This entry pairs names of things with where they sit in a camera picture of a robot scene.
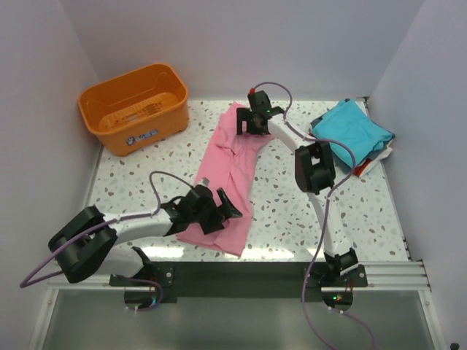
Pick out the pink t shirt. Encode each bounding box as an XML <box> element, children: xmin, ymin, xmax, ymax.
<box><xmin>177</xmin><ymin>102</ymin><xmax>274</xmax><ymax>257</ymax></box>

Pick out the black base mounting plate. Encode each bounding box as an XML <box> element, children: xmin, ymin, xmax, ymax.
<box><xmin>107</xmin><ymin>260</ymin><xmax>368</xmax><ymax>304</ymax></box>

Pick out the red printed folded t shirt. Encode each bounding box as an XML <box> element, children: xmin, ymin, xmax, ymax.
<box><xmin>325</xmin><ymin>132</ymin><xmax>385</xmax><ymax>177</ymax></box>

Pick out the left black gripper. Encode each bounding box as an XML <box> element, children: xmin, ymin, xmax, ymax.
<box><xmin>190</xmin><ymin>190</ymin><xmax>240</xmax><ymax>236</ymax></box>

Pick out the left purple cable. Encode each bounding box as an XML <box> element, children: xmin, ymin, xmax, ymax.
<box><xmin>19</xmin><ymin>170</ymin><xmax>198</xmax><ymax>313</ymax></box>

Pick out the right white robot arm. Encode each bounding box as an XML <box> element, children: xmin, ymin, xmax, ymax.
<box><xmin>236</xmin><ymin>88</ymin><xmax>358</xmax><ymax>287</ymax></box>

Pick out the white folded t shirt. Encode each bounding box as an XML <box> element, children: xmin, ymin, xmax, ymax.
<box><xmin>359</xmin><ymin>146</ymin><xmax>393</xmax><ymax>176</ymax></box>

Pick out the turquoise folded t shirt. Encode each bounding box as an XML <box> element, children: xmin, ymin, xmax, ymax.
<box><xmin>312</xmin><ymin>99</ymin><xmax>395</xmax><ymax>166</ymax></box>

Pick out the orange plastic basket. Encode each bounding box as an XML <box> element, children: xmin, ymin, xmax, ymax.
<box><xmin>77</xmin><ymin>63</ymin><xmax>189</xmax><ymax>157</ymax></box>

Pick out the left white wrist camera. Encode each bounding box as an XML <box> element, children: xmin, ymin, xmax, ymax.
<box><xmin>199</xmin><ymin>177</ymin><xmax>209</xmax><ymax>187</ymax></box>

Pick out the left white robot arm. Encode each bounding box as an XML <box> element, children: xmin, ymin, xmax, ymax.
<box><xmin>48</xmin><ymin>184</ymin><xmax>243</xmax><ymax>284</ymax></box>

